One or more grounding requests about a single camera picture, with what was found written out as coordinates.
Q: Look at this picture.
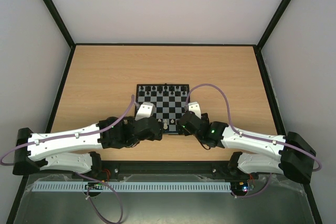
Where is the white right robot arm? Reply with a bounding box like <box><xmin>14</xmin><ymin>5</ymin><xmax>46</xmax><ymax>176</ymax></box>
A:
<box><xmin>177</xmin><ymin>112</ymin><xmax>316</xmax><ymax>184</ymax></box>

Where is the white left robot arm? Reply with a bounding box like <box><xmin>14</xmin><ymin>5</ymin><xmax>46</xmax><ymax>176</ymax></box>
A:
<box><xmin>13</xmin><ymin>116</ymin><xmax>163</xmax><ymax>176</ymax></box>

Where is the black and grey chessboard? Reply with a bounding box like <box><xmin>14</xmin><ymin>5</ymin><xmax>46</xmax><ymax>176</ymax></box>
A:
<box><xmin>135</xmin><ymin>83</ymin><xmax>190</xmax><ymax>135</ymax></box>

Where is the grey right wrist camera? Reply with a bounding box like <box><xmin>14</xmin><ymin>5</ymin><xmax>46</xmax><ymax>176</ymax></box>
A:
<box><xmin>187</xmin><ymin>102</ymin><xmax>202</xmax><ymax>118</ymax></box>

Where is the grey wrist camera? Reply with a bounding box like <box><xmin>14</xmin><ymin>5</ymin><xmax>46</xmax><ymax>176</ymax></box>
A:
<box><xmin>187</xmin><ymin>102</ymin><xmax>202</xmax><ymax>118</ymax></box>
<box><xmin>135</xmin><ymin>102</ymin><xmax>155</xmax><ymax>121</ymax></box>

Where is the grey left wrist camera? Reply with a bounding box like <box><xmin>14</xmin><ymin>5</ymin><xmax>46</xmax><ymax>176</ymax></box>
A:
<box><xmin>135</xmin><ymin>102</ymin><xmax>155</xmax><ymax>121</ymax></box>

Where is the black front aluminium rail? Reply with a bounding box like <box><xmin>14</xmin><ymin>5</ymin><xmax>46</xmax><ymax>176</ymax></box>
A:
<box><xmin>13</xmin><ymin>152</ymin><xmax>311</xmax><ymax>184</ymax></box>

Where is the light blue cable duct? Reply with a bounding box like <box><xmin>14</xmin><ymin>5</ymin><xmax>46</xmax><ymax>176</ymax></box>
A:
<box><xmin>31</xmin><ymin>182</ymin><xmax>231</xmax><ymax>193</ymax></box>

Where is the black left frame post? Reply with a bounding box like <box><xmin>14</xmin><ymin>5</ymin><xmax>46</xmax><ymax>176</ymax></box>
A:
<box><xmin>26</xmin><ymin>0</ymin><xmax>76</xmax><ymax>49</ymax></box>

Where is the black frame post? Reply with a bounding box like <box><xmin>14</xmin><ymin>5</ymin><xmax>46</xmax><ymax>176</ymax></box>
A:
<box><xmin>26</xmin><ymin>0</ymin><xmax>76</xmax><ymax>49</ymax></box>
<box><xmin>256</xmin><ymin>0</ymin><xmax>308</xmax><ymax>50</ymax></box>

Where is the black right frame post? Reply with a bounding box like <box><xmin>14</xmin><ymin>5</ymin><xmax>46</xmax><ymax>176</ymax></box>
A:
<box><xmin>256</xmin><ymin>0</ymin><xmax>308</xmax><ymax>50</ymax></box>

